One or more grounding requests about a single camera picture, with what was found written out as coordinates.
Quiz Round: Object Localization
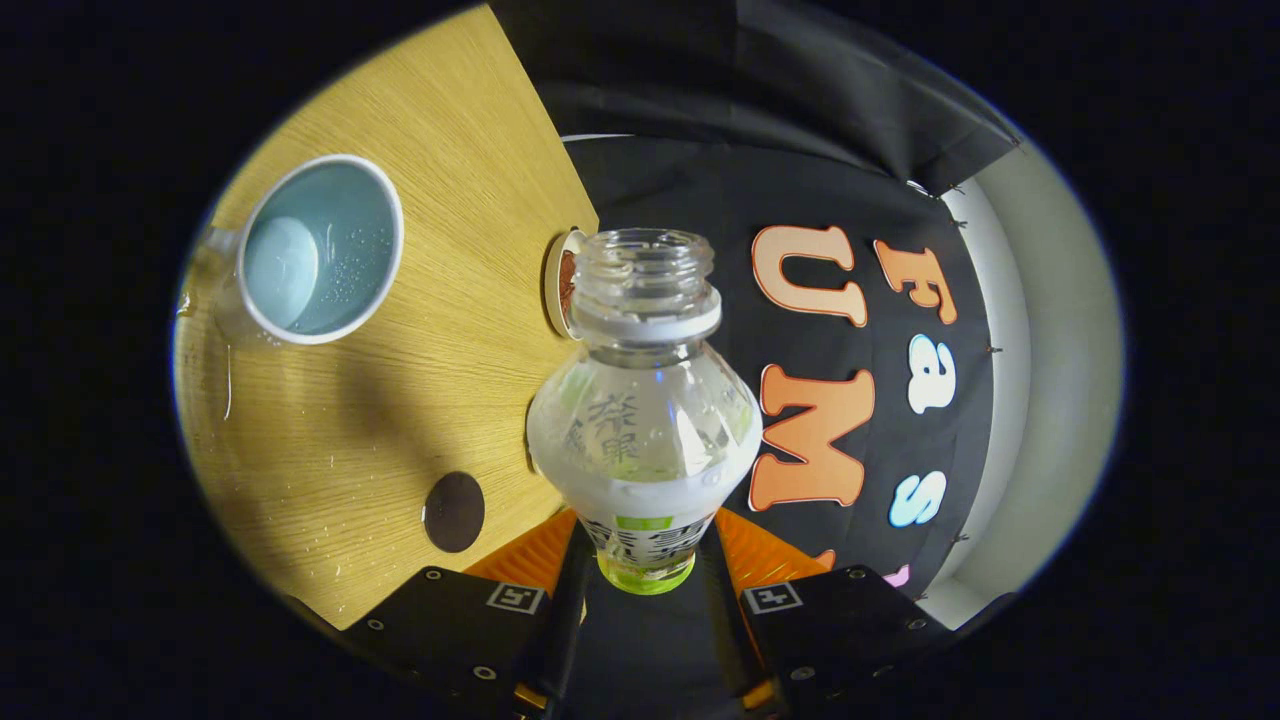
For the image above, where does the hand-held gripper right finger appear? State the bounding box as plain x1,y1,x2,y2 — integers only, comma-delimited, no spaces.
700,505,951,720

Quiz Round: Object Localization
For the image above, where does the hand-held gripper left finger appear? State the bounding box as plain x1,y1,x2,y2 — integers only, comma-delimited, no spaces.
290,507,601,720

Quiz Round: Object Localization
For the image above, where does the dark brown round coaster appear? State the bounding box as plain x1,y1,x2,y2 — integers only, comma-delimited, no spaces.
423,471,487,554

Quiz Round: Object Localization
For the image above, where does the clear plastic juice bottle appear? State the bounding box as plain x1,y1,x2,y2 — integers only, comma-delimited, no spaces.
526,228,764,596

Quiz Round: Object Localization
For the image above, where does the white cup with blue inside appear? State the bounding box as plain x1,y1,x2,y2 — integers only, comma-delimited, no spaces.
195,153,406,348

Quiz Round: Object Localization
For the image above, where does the round white meat plate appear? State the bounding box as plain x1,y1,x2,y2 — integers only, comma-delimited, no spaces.
544,228,593,341

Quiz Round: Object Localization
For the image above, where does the wooden table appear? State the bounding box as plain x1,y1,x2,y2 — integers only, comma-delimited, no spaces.
172,3,601,631

